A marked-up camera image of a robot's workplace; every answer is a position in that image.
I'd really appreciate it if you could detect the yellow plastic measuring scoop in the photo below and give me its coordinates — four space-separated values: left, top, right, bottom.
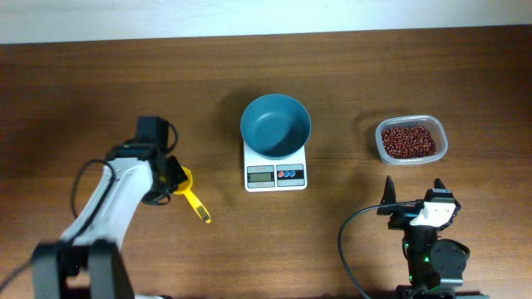
173 166 212 223

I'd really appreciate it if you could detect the clear container of red beans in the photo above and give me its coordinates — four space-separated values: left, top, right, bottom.
375 115 449 165

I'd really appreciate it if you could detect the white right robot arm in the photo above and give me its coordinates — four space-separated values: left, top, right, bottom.
377 177 487 299

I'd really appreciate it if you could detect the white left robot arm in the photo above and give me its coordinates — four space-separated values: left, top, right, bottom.
31 116 187 298

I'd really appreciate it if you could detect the white digital kitchen scale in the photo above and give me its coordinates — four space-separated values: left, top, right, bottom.
243 143 308 193

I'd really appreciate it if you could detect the blue-grey bowl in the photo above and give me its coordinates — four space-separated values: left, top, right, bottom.
239 94 312 159

